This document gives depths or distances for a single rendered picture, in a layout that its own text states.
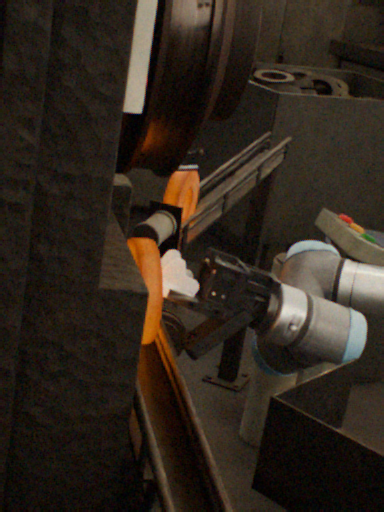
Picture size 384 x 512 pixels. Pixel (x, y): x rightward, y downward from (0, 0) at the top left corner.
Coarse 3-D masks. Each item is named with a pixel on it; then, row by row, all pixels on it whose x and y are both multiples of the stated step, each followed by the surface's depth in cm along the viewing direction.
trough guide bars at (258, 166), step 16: (256, 144) 246; (288, 144) 253; (240, 160) 237; (272, 160) 241; (224, 176) 226; (240, 176) 219; (256, 176) 232; (224, 192) 209; (208, 208) 202; (224, 208) 211; (192, 224) 194
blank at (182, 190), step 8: (176, 176) 187; (184, 176) 187; (192, 176) 191; (168, 184) 187; (176, 184) 186; (184, 184) 187; (192, 184) 193; (168, 192) 186; (176, 192) 186; (184, 192) 188; (192, 192) 195; (168, 200) 186; (176, 200) 186; (184, 200) 196; (192, 200) 196; (184, 208) 196; (192, 208) 198; (184, 216) 194
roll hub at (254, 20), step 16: (240, 0) 123; (256, 0) 124; (240, 16) 124; (256, 16) 124; (240, 32) 124; (256, 32) 125; (240, 48) 125; (256, 48) 125; (240, 64) 126; (224, 80) 127; (240, 80) 128; (224, 96) 130; (240, 96) 130; (224, 112) 134
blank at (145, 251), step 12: (132, 240) 129; (144, 240) 128; (132, 252) 128; (144, 252) 125; (156, 252) 126; (144, 264) 124; (156, 264) 124; (144, 276) 123; (156, 276) 124; (156, 288) 123; (156, 300) 123; (156, 312) 124; (156, 324) 125; (144, 336) 126
